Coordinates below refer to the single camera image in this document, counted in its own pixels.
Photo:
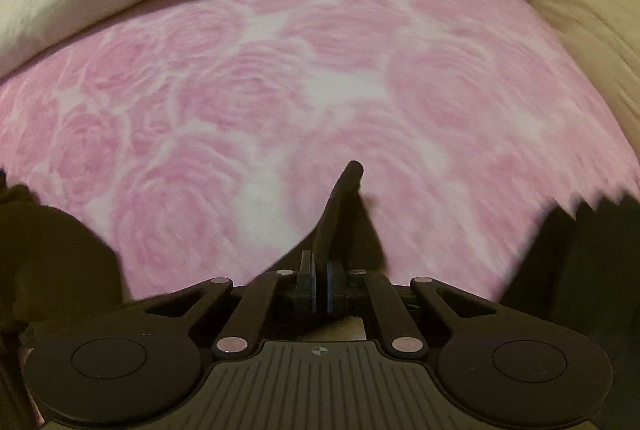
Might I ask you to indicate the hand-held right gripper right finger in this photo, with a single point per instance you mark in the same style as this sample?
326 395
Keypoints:
332 285

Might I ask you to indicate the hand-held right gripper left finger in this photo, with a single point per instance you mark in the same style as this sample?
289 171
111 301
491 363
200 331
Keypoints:
307 282

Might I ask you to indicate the dark brown shirt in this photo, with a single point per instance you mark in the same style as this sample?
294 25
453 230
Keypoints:
335 210

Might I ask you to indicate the pink rose bed blanket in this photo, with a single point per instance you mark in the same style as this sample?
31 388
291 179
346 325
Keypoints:
250 109

